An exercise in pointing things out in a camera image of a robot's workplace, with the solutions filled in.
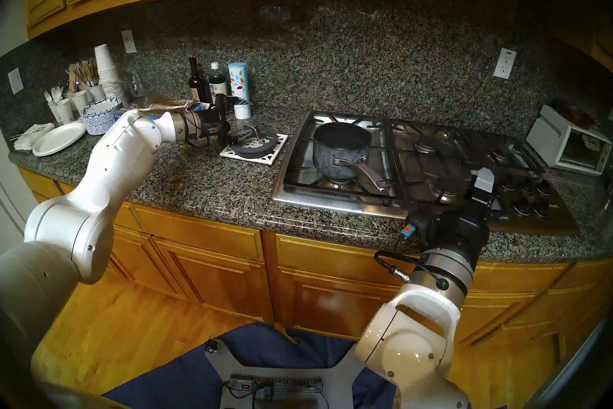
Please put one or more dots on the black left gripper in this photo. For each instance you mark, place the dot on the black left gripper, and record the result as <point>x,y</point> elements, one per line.
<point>210,123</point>

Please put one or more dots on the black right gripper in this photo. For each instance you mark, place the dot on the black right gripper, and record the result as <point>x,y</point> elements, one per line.
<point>455,226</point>

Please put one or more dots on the glass pot lid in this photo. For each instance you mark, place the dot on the glass pot lid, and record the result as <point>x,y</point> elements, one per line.
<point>256,140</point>

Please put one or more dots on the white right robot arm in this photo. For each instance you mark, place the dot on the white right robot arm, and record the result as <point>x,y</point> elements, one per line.
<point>416,345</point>

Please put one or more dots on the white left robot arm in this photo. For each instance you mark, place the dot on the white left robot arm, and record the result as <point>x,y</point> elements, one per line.
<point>96,202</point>

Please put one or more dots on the black stove knob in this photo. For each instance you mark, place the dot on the black stove knob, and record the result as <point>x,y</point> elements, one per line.
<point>542,209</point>
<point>522,207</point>
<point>527,185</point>
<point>508,183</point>
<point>544,187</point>

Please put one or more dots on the blue white leaf-print canister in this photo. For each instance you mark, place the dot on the blue white leaf-print canister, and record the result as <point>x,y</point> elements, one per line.
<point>239,82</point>

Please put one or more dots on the soy sauce bottle white cap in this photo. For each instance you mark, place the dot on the soy sauce bottle white cap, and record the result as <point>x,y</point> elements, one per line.
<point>218,82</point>

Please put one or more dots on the small black cast iron grate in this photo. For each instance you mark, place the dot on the small black cast iron grate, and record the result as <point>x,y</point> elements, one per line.
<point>517,159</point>

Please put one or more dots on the white lattice trivet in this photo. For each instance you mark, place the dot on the white lattice trivet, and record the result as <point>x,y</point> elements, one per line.
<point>278,149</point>

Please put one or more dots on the dark wine bottle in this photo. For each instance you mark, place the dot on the dark wine bottle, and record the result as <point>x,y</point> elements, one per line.
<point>195,82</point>

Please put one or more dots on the blue Reynolds foil box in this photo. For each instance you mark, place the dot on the blue Reynolds foil box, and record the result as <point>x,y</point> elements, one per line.
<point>163,103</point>

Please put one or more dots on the white toaster oven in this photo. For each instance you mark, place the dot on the white toaster oven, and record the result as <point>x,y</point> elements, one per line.
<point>560,139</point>

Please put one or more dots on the clear plastic bag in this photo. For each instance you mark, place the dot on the clear plastic bag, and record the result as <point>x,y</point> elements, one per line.
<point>131,84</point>

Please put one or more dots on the stainless steel gas cooktop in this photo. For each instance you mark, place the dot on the stainless steel gas cooktop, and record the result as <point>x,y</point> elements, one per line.
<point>306,202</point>

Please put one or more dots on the dark red dish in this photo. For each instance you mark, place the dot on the dark red dish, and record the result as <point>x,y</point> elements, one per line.
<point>570,113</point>

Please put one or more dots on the stack of blue-patterned paper bowls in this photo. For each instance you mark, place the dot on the stack of blue-patterned paper bowls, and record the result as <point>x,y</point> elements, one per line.
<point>101,120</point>

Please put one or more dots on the white paper cup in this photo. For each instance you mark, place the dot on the white paper cup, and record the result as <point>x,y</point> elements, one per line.
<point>97,93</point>
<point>62,112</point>
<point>79,102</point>

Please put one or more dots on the stack of white paper cups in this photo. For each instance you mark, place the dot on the stack of white paper cups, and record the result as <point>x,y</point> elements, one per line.
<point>105,63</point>

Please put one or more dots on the wooden chopsticks bundle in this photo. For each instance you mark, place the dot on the wooden chopsticks bundle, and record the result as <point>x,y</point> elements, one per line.
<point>87,73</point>

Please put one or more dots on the wooden stirrer sticks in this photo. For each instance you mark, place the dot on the wooden stirrer sticks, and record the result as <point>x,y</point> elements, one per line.
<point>72,77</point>

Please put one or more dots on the white paper plate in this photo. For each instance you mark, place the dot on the white paper plate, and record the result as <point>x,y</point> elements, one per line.
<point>60,139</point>

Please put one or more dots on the white plastic forks bunch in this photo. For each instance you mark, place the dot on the white plastic forks bunch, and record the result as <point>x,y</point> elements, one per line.
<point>54,94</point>

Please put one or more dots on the wooden base cabinets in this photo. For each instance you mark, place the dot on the wooden base cabinets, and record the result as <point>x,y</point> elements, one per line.
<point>325,302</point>

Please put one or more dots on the white paper napkins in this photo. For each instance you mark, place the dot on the white paper napkins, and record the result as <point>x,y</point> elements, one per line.
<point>31,135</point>

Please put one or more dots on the white door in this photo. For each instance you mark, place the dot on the white door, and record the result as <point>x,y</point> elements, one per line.
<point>12,221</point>

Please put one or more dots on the dark blue cloth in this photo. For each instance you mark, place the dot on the dark blue cloth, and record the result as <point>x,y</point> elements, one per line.
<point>167,379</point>

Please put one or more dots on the black power strip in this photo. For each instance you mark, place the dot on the black power strip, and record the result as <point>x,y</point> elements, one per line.
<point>278,384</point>

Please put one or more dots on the white wall outlet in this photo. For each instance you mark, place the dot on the white wall outlet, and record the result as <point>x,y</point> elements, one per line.
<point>129,41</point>
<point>505,63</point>

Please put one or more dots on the white wall switch plate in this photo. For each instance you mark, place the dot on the white wall switch plate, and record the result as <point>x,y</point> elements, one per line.
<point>15,81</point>

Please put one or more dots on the grey metal robot base plate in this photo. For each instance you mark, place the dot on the grey metal robot base plate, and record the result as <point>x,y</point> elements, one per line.
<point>335,379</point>

